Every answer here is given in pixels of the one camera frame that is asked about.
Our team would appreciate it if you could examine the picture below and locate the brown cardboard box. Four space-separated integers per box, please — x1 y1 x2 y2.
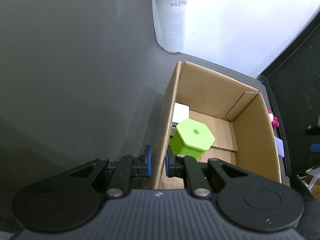
144 61 281 190

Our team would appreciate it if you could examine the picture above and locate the magenta dinosaur figurine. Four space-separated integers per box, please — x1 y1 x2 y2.
267 109 279 129

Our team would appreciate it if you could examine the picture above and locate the lavender and white toy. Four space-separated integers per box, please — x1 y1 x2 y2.
274 137 285 158

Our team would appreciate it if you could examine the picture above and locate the green hexagonal lidded container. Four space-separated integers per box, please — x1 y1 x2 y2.
170 119 215 160

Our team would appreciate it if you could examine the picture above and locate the small white box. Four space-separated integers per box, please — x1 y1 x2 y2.
172 102 189 124

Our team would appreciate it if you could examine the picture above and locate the black tray box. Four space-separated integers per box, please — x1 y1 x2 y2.
259 26 319 176

